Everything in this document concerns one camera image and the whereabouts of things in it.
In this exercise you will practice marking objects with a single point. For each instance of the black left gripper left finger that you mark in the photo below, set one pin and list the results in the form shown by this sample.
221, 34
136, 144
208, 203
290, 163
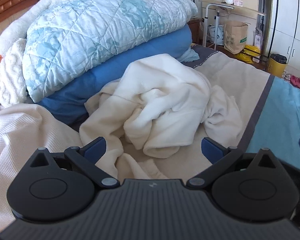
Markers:
52, 187

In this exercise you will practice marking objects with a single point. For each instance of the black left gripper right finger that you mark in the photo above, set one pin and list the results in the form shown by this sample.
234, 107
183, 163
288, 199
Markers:
258, 191

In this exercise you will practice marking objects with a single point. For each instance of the white fleece zip jacket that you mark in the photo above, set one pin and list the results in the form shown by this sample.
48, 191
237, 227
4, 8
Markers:
154, 117

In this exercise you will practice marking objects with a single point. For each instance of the pink slippers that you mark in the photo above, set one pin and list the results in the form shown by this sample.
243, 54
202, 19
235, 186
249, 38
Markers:
295, 81

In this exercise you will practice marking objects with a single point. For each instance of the cream knitted blanket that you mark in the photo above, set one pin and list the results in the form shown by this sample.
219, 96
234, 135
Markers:
23, 129

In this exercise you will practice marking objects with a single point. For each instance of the yellow trash bin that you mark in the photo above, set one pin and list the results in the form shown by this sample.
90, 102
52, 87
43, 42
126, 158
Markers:
276, 65

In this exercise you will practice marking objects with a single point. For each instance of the blue folded blanket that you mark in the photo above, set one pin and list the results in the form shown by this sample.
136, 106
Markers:
67, 104

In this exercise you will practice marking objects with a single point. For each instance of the yellow plastic bag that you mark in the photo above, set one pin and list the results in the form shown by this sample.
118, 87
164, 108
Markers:
250, 54

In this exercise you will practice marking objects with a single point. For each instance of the white goose plush toy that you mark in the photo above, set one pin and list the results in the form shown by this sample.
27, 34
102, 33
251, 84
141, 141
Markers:
12, 47

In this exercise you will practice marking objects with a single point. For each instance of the white wardrobe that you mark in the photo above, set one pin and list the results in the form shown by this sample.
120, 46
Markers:
283, 35

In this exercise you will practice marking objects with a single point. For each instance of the brown paper bag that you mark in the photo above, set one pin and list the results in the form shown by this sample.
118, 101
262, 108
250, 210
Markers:
235, 36

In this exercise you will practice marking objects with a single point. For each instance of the light blue quilted comforter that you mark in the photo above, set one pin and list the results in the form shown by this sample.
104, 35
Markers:
75, 36

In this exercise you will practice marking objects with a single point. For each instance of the white metal side table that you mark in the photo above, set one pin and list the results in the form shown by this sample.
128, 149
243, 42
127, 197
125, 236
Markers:
218, 6

